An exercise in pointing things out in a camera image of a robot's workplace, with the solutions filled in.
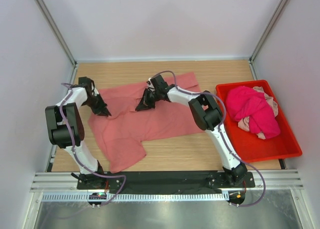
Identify salmon pink t shirt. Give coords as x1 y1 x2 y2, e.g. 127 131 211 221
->
88 82 209 173

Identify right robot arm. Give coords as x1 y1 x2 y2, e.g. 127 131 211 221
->
135 73 248 186

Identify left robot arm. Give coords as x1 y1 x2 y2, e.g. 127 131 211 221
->
45 77 112 178

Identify magenta t shirt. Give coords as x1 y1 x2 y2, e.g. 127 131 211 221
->
224 85 281 140

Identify light pink t shirt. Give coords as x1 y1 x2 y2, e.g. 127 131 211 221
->
236 85 279 140

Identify red plastic bin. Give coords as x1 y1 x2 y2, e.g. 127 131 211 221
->
216 80 302 163

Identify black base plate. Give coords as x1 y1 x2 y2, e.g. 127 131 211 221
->
71 170 256 203

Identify aluminium front rail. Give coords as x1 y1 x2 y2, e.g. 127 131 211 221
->
30 169 304 192

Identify slotted cable duct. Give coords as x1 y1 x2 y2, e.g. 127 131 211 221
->
41 191 229 203

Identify left aluminium corner post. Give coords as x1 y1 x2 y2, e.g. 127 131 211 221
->
31 0 78 66

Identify aluminium corner post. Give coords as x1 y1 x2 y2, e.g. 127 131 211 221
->
249 0 290 64
31 0 78 66

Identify right aluminium corner post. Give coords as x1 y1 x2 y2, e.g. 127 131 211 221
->
249 0 290 64

